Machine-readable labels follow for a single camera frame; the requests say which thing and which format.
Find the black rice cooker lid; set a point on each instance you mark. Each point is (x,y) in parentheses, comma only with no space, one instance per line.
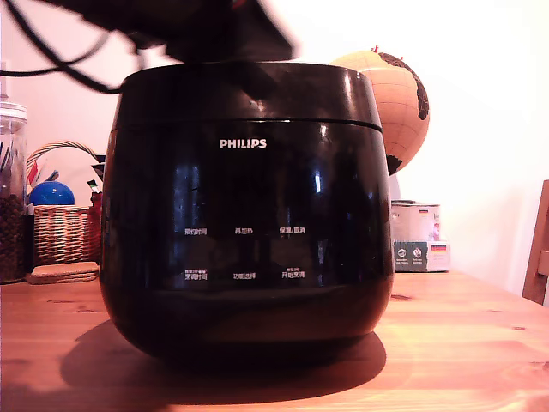
(300,94)

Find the black Philips rice cooker body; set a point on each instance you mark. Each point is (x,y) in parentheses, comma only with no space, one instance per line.
(246,206)

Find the cork globe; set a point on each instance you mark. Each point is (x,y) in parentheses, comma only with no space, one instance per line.
(399,103)

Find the small black white green flag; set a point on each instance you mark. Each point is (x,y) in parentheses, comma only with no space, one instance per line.
(93,186)

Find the blue ball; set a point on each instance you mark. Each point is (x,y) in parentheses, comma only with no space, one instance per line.
(51,194)

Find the white carton box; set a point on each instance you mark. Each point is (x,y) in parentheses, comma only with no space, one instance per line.
(414,221)

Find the woven wicker basket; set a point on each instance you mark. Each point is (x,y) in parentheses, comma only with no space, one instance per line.
(62,234)

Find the green and white flat box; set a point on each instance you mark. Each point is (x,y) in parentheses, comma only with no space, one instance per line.
(420,256)

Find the glass jar with coffee beans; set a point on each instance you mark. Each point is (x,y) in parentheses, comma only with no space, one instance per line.
(10,206)

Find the wooden chair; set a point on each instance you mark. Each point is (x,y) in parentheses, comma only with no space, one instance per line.
(538,257)

